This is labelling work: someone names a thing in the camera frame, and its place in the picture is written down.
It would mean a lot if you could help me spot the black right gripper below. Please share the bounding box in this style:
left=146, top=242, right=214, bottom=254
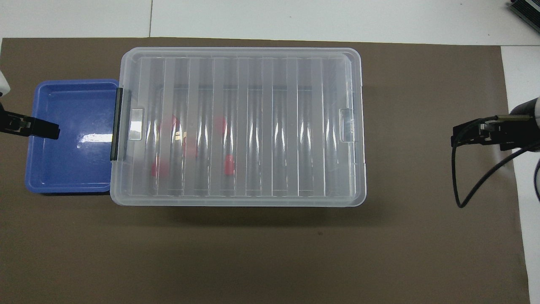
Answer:
left=452, top=114, right=540, bottom=151

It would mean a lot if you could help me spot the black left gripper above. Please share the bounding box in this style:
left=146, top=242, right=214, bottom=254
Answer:
left=0, top=111, right=60, bottom=140

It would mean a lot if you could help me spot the clear ribbed plastic lid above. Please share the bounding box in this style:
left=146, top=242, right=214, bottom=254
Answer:
left=110, top=46, right=367, bottom=207

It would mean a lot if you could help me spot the blue plastic tray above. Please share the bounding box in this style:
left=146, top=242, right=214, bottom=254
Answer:
left=24, top=79, right=121, bottom=195

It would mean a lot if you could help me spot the clear plastic storage box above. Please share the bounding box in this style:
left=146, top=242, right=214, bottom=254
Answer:
left=111, top=49, right=365, bottom=206

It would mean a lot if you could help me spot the dark grey ribbed device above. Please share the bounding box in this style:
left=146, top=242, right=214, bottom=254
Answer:
left=508, top=0, right=540, bottom=22

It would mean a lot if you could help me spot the brown table mat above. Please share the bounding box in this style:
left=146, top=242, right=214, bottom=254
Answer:
left=0, top=37, right=531, bottom=304

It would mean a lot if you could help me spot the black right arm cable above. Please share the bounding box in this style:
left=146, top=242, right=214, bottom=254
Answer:
left=451, top=115, right=540, bottom=209

